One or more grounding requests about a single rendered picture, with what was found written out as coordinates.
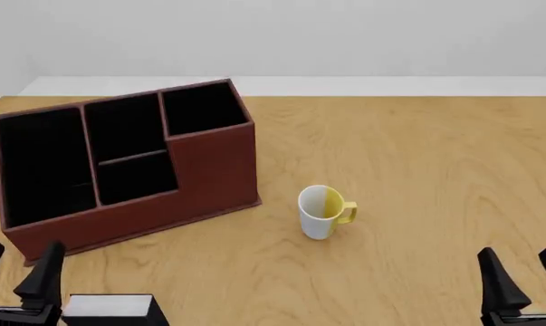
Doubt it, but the red-brown desk caddy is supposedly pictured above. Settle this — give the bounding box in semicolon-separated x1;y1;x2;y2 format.
0;78;263;268

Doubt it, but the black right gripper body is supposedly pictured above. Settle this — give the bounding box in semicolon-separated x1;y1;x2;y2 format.
480;310;546;326

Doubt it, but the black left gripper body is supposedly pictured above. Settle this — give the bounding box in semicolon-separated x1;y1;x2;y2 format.
0;302;60;326

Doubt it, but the black book with white pages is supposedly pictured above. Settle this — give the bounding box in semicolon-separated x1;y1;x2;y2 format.
61;293;170;326

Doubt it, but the white and yellow mug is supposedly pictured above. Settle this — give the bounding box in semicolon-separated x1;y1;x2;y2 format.
297;184;359;242

